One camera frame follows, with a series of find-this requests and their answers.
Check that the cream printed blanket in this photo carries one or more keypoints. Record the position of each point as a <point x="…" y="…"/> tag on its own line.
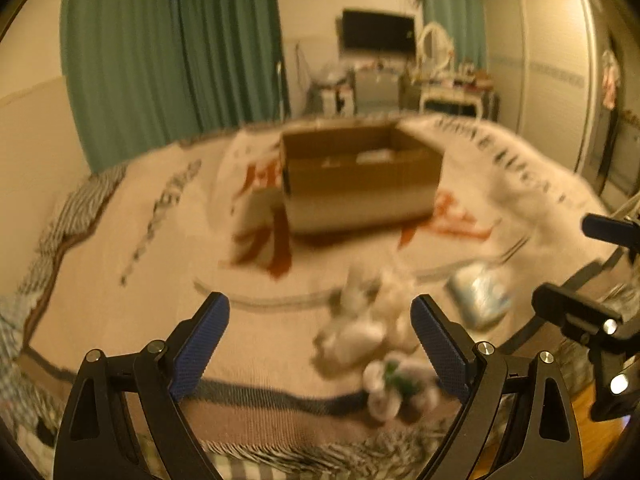
<point x="184" y="223"/>

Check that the white green plush toy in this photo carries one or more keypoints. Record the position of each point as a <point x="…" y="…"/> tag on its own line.
<point x="399" y="381"/>

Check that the brown cardboard box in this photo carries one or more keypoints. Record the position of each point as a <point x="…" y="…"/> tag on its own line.
<point x="357" y="177"/>

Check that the small green curtain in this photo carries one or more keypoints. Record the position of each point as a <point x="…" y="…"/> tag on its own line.
<point x="465" y="23"/>

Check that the white dressing table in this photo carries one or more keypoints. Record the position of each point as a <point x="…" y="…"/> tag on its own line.
<point x="476" y="99"/>

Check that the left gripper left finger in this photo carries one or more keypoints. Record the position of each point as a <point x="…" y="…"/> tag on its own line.
<point x="96" y="439"/>

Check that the light blue tissue pack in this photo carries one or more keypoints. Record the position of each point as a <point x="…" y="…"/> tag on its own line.
<point x="479" y="295"/>

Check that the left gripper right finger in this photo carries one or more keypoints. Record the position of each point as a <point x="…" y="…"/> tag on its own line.
<point x="541" y="439"/>

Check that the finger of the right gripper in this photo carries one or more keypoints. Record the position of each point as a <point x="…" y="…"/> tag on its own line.
<point x="577" y="317"/>
<point x="618" y="232"/>

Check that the checkered bed sheet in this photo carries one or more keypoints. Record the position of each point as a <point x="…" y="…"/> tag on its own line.
<point x="25" y="406"/>

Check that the white sliding wardrobe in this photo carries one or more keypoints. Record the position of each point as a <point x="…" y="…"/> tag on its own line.
<point x="542" y="58"/>

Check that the white soft cloth pile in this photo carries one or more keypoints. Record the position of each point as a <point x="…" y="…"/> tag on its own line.
<point x="371" y="317"/>

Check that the black wall television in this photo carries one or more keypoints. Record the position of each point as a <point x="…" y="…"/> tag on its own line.
<point x="378" y="32"/>

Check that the large green curtain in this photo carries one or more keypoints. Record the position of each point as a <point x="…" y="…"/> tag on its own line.
<point x="141" y="74"/>

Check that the white suitcase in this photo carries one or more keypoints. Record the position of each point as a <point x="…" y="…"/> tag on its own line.
<point x="332" y="101"/>

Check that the hanging pink cloth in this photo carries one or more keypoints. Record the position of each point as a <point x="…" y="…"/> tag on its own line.
<point x="610" y="79"/>

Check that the small grey fridge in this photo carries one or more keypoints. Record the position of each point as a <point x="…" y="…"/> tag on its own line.
<point x="375" y="91"/>

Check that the white oval vanity mirror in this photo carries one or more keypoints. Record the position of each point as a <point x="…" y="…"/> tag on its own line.
<point x="434" y="49"/>

